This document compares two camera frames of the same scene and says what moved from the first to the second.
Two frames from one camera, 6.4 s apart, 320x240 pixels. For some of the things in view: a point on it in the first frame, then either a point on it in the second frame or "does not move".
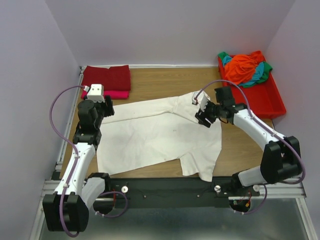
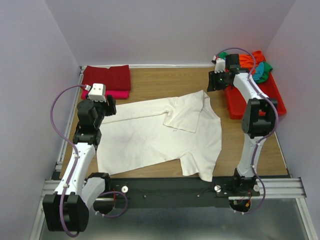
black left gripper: x=109 y=109 does not move
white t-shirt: x=163 y=128 does not move
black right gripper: x=201 y=116 → x=212 y=86
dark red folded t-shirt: x=114 y=78 does not move
